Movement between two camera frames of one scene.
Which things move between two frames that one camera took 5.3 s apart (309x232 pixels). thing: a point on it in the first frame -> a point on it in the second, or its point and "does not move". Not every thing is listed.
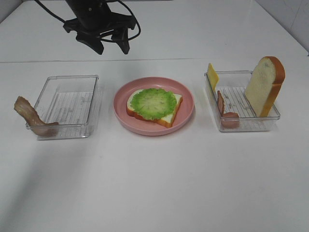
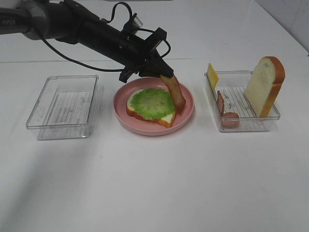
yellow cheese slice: [213, 76] does not move
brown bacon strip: [23, 107] -> [177, 94]
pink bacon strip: [230, 120] does not move
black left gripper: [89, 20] -> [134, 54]
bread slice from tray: [167, 120] does not move
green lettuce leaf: [153, 103] does not move
